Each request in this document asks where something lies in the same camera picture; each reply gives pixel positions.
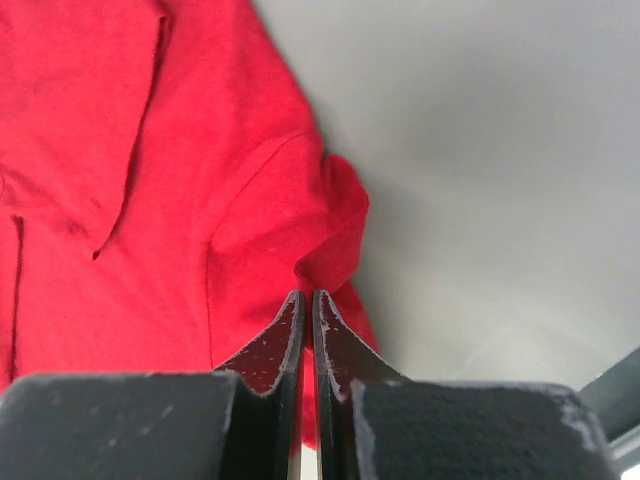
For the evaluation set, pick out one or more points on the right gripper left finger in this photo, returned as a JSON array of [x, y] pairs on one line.
[[263, 440]]

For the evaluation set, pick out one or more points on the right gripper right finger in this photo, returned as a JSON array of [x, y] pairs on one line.
[[344, 365]]

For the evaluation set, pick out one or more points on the red t shirt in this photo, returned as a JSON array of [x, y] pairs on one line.
[[164, 187]]

